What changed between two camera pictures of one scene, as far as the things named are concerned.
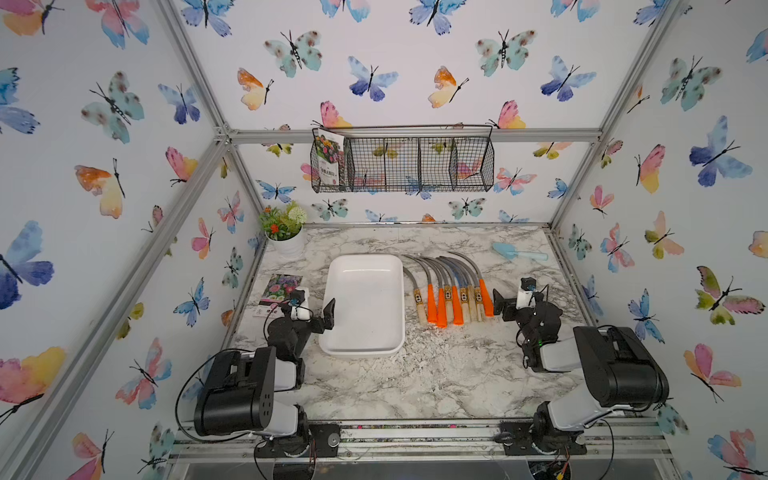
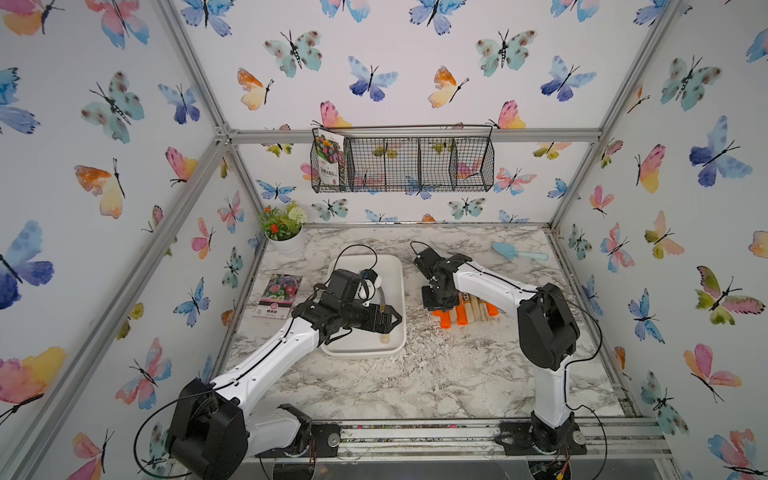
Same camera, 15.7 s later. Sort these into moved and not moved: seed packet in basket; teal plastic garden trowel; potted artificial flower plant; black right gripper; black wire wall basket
Moved: black right gripper
Not moved: seed packet in basket; teal plastic garden trowel; potted artificial flower plant; black wire wall basket
